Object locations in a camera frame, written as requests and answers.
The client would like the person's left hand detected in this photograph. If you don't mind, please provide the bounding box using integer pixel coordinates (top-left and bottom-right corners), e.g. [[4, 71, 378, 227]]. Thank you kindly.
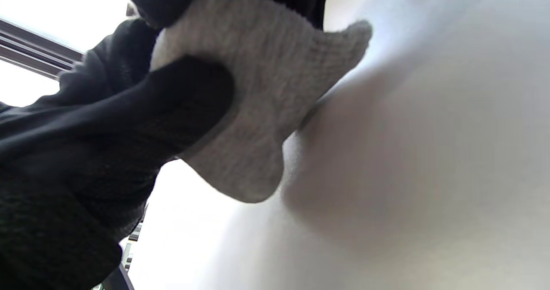
[[0, 18, 236, 290]]

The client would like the grey sock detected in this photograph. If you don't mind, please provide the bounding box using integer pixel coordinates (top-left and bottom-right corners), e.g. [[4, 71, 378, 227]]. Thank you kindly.
[[150, 0, 373, 204]]

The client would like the dark window frame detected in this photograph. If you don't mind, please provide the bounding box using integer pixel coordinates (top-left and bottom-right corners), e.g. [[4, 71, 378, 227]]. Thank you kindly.
[[0, 18, 84, 81]]

